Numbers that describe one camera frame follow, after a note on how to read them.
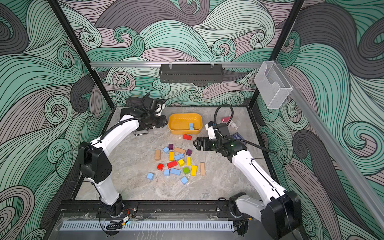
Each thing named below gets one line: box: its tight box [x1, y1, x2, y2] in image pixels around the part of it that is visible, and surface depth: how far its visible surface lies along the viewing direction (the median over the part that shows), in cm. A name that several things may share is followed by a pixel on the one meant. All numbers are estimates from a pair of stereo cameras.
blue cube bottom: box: [181, 176, 189, 185], surface depth 83 cm
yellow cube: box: [178, 158, 185, 167], surface depth 90 cm
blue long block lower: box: [170, 168, 182, 176], surface depth 87 cm
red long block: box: [167, 160, 178, 169], surface depth 90 cm
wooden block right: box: [200, 162, 206, 176], surface depth 88 cm
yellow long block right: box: [191, 165, 198, 177], surface depth 87 cm
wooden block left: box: [155, 149, 161, 161], surface depth 94 cm
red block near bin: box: [182, 134, 193, 141], surface depth 104 cm
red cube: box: [157, 163, 164, 171], surface depth 89 cm
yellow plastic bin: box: [168, 113, 203, 135], surface depth 109 cm
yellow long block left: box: [169, 150, 175, 162], surface depth 94 cm
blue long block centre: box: [174, 153, 185, 161], surface depth 92 cm
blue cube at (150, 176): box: [146, 172, 154, 180], surface depth 84 cm
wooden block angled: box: [174, 147, 186, 154], surface depth 97 cm
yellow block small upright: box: [186, 157, 192, 166], surface depth 91 cm
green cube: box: [183, 167, 190, 175], surface depth 87 cm
